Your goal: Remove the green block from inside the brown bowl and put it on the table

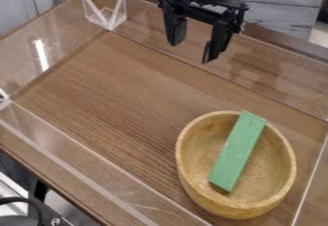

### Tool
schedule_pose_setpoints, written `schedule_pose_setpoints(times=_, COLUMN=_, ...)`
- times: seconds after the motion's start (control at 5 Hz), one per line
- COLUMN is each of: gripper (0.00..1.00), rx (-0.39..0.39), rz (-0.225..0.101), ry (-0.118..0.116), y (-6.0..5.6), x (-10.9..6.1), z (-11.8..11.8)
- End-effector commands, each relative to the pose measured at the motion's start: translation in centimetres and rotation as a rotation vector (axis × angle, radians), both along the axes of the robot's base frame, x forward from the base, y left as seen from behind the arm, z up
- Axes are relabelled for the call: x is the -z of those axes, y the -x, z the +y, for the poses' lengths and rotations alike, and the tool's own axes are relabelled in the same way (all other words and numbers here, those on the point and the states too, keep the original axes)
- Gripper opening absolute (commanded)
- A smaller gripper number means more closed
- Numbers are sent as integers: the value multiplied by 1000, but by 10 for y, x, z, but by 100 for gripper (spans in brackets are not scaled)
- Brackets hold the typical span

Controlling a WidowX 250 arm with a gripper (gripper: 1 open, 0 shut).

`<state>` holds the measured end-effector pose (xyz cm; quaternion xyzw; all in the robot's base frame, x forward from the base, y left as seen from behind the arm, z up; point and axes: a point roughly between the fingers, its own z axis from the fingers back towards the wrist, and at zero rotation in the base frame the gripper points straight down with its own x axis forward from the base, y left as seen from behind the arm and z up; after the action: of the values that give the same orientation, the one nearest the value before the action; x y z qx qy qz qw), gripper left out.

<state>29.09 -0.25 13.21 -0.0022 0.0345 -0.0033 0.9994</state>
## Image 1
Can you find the clear acrylic corner bracket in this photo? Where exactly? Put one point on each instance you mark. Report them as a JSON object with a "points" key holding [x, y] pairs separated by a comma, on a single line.
{"points": [[107, 18]]}

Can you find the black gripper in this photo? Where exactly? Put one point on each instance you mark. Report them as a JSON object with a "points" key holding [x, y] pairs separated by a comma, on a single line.
{"points": [[223, 13]]}

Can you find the green rectangular block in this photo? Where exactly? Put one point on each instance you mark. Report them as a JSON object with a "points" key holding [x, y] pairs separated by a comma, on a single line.
{"points": [[237, 151]]}

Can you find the clear acrylic front wall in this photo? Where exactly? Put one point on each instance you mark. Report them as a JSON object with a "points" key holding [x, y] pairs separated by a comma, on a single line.
{"points": [[102, 189]]}

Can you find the brown wooden bowl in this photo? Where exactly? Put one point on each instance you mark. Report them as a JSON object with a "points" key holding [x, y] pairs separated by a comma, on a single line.
{"points": [[266, 177]]}

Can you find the black table leg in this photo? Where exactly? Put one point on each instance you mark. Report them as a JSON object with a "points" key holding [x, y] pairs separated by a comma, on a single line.
{"points": [[39, 190]]}

